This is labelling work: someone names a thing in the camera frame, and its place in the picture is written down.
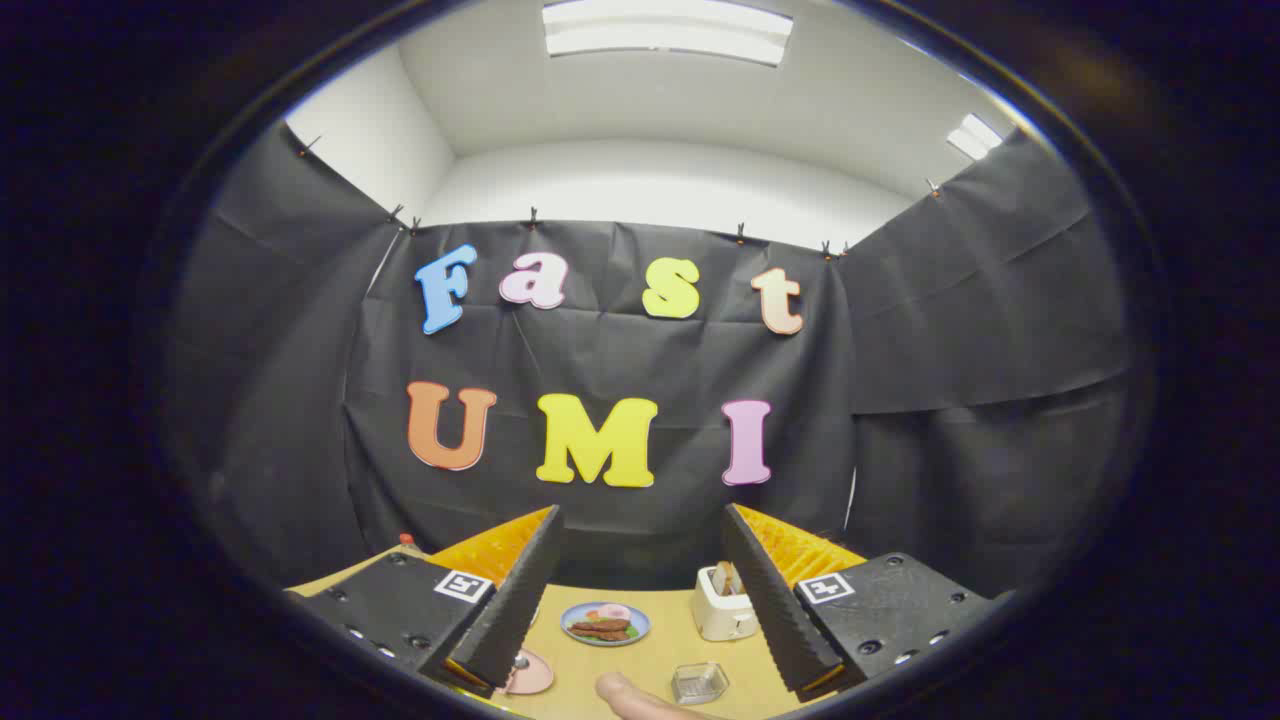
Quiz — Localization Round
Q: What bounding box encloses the large ceiling light panel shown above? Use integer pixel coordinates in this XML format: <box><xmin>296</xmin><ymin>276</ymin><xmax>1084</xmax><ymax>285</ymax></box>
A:
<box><xmin>542</xmin><ymin>0</ymin><xmax>794</xmax><ymax>68</ymax></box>

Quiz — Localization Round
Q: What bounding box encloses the pink round plate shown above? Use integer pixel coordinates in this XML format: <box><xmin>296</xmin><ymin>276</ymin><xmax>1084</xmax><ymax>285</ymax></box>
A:
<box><xmin>495</xmin><ymin>648</ymin><xmax>555</xmax><ymax>696</ymax></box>

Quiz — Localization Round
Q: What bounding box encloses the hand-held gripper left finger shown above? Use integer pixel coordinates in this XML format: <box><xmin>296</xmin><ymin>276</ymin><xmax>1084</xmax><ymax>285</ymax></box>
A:
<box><xmin>285</xmin><ymin>505</ymin><xmax>567</xmax><ymax>699</ymax></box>

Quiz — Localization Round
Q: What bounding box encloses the blue oval plate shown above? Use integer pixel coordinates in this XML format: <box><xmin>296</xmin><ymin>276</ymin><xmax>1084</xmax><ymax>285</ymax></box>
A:
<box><xmin>560</xmin><ymin>601</ymin><xmax>651</xmax><ymax>648</ymax></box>

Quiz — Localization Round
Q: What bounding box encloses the small ceiling light panel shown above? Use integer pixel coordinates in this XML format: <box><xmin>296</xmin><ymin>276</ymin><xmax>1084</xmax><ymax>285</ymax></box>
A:
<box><xmin>947</xmin><ymin>113</ymin><xmax>1004</xmax><ymax>161</ymax></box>

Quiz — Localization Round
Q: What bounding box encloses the metal wire basket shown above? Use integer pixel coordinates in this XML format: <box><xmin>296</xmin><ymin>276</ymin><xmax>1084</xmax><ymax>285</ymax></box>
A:
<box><xmin>671</xmin><ymin>661</ymin><xmax>729</xmax><ymax>706</ymax></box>

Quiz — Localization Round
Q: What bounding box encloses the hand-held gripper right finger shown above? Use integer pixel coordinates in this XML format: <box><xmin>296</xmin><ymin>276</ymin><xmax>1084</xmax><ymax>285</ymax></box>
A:
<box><xmin>722</xmin><ymin>503</ymin><xmax>1017</xmax><ymax>702</ymax></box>

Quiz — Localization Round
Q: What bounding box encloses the white toaster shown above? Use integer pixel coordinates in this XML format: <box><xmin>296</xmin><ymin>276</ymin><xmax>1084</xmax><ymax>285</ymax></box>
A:
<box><xmin>692</xmin><ymin>565</ymin><xmax>759</xmax><ymax>643</ymax></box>

